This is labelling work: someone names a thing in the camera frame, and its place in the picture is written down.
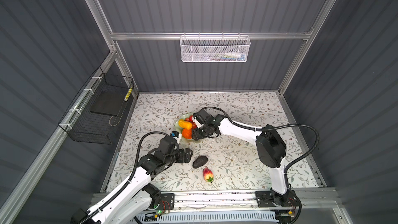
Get dark fake avocado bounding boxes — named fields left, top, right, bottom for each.
left=192, top=156, right=208, bottom=169

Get red fake grape bunch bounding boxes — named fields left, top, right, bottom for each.
left=184, top=115, right=197, bottom=129

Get orange fake tangerine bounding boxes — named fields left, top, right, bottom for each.
left=181, top=129, right=192, bottom=140

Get yellow fake corn cob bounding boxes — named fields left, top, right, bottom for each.
left=178, top=119, right=193, bottom=130

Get green scalloped fruit bowl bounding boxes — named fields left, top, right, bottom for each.
left=174, top=112, right=201, bottom=144

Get red yellow fake mango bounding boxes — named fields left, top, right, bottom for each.
left=203, top=168, right=214, bottom=183

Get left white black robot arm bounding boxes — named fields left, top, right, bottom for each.
left=70, top=135, right=193, bottom=224

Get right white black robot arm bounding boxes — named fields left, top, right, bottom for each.
left=191, top=110, right=290, bottom=206

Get floral patterned table mat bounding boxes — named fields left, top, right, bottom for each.
left=105, top=91, right=319, bottom=193

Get yellow marker pen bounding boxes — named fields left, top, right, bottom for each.
left=124, top=87, right=133, bottom=102

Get pens in white basket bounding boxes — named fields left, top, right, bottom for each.
left=215, top=52, right=247, bottom=62

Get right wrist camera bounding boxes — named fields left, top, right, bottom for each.
left=192, top=116, right=202, bottom=128

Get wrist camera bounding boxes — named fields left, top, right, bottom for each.
left=171, top=131, right=181, bottom=141
left=192, top=116, right=202, bottom=128

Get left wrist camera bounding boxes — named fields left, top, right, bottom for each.
left=171, top=131, right=181, bottom=141

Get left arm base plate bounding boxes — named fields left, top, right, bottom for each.
left=150, top=193, right=175, bottom=211

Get left black corrugated cable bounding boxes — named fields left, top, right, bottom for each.
left=77, top=131, right=170, bottom=224

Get black corrugated cable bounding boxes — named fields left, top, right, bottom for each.
left=77, top=131, right=170, bottom=224
left=198, top=106, right=320, bottom=190

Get right black corrugated cable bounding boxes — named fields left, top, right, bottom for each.
left=198, top=106, right=320, bottom=190

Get white wire mesh basket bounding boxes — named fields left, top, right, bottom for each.
left=179, top=34, right=251, bottom=63

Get black wire basket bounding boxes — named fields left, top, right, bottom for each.
left=59, top=68, right=134, bottom=145

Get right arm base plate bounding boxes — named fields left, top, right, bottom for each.
left=255, top=189, right=301, bottom=209

